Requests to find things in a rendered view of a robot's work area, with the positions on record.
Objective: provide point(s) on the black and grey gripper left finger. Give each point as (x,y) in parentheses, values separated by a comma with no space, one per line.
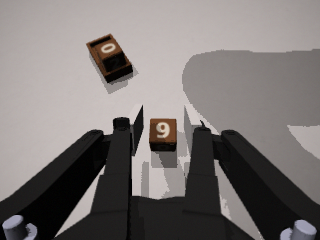
(39,208)

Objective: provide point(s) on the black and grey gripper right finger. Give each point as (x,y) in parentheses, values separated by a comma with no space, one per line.
(279,209)

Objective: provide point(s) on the brown wooden cube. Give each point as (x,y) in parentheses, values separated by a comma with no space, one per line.
(110,55)
(163,134)

